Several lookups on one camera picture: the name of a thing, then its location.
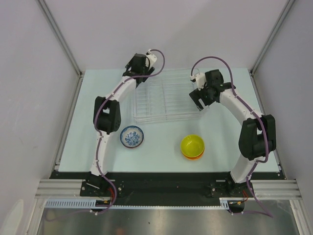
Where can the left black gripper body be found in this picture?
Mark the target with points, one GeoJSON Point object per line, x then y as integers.
{"type": "Point", "coordinates": [145, 72]}

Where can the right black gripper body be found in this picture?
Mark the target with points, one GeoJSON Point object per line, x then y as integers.
{"type": "Point", "coordinates": [204, 93]}

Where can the clear plastic dish rack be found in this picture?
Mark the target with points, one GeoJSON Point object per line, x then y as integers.
{"type": "Point", "coordinates": [166, 98]}

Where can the yellow-green plastic bowl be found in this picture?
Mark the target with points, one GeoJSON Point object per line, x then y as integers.
{"type": "Point", "coordinates": [192, 145]}

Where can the blue floral white bowl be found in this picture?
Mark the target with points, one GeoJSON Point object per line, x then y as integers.
{"type": "Point", "coordinates": [131, 136]}

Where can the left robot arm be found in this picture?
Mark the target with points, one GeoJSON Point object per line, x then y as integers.
{"type": "Point", "coordinates": [107, 117]}

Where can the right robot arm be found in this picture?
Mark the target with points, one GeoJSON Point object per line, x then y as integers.
{"type": "Point", "coordinates": [258, 131]}

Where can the orange plastic bowl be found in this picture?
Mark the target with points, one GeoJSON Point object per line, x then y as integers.
{"type": "Point", "coordinates": [194, 158]}

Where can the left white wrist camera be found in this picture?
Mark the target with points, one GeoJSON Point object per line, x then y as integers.
{"type": "Point", "coordinates": [150, 59]}

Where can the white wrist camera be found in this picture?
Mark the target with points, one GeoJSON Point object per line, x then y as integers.
{"type": "Point", "coordinates": [199, 79]}
{"type": "Point", "coordinates": [150, 59]}

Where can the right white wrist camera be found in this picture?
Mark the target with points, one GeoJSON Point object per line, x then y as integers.
{"type": "Point", "coordinates": [199, 79]}

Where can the white slotted cable duct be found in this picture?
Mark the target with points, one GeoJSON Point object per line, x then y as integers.
{"type": "Point", "coordinates": [99, 205]}

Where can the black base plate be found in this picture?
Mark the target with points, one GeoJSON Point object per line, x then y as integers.
{"type": "Point", "coordinates": [159, 189]}

